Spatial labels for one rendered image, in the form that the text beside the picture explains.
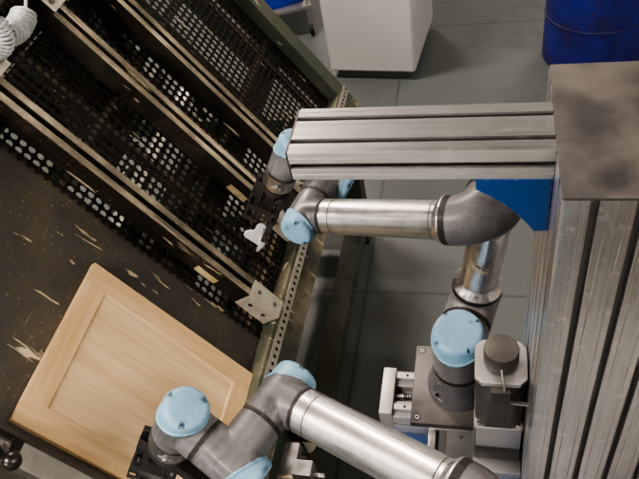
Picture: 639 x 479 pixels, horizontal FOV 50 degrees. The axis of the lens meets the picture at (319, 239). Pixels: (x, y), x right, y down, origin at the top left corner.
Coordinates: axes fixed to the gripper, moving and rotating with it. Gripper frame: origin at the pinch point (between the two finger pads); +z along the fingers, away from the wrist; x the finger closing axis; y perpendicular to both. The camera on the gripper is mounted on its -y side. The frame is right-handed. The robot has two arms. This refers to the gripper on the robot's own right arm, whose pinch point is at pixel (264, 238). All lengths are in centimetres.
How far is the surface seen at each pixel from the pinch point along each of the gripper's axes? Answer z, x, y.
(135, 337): 23.3, 25.7, 22.2
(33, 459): 16, 64, 31
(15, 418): 14, 57, 38
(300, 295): 43, -19, -19
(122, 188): 6.9, -5.6, 39.1
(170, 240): 19.0, -3.8, 23.4
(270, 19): 18, -122, 22
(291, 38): 24, -123, 12
